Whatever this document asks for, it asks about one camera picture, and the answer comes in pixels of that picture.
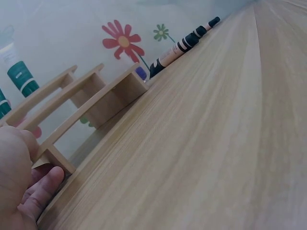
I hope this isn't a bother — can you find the person's left hand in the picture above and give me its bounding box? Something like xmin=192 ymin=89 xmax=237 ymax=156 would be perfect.
xmin=0 ymin=125 xmax=65 ymax=230

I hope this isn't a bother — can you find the tiered wooden display rack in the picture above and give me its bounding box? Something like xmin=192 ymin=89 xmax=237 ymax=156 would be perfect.
xmin=0 ymin=62 xmax=150 ymax=228

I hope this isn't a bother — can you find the white tube with green cap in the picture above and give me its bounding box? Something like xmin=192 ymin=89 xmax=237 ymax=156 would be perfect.
xmin=0 ymin=88 xmax=12 ymax=120
xmin=0 ymin=42 xmax=40 ymax=98

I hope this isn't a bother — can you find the peach tube with black cap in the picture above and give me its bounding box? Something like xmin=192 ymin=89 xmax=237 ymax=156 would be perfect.
xmin=205 ymin=16 xmax=221 ymax=31
xmin=194 ymin=24 xmax=208 ymax=38
xmin=149 ymin=44 xmax=184 ymax=79
xmin=177 ymin=32 xmax=201 ymax=53

